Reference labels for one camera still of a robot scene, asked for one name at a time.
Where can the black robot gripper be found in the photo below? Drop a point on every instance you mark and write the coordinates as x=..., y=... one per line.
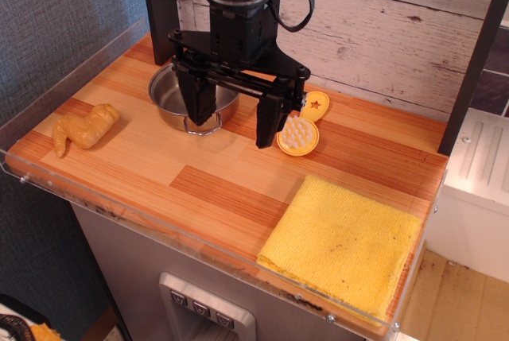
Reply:
x=240, y=51

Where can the stainless steel pan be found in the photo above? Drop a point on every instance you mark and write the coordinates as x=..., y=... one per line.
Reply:
x=165, y=93

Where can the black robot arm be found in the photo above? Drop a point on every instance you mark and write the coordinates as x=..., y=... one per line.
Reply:
x=240, y=52

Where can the yellow folded cloth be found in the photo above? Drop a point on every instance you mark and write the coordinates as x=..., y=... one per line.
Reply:
x=342, y=244

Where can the yellow scrub brush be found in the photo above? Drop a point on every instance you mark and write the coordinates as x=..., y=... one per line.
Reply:
x=300, y=134

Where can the clear acrylic table guard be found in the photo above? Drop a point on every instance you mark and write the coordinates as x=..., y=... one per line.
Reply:
x=220, y=195

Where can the toy chicken wing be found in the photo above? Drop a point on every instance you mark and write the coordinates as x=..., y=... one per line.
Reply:
x=84, y=132

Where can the grey toy kitchen cabinet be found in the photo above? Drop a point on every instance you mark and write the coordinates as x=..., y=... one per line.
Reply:
x=132, y=261

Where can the silver dispenser button panel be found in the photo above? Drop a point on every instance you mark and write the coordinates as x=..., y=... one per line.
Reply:
x=196, y=314

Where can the white toy sink unit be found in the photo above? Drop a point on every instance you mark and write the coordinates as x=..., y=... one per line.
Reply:
x=469, y=223

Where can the yellow object bottom left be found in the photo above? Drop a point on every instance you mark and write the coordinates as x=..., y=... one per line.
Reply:
x=41, y=332

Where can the dark left frame post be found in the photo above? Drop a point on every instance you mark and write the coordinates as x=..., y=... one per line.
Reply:
x=163, y=19

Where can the dark frame post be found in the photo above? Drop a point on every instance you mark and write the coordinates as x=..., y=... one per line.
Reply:
x=163, y=19
x=485, y=40

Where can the dark right frame post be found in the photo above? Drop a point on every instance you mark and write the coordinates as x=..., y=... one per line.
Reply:
x=485, y=40

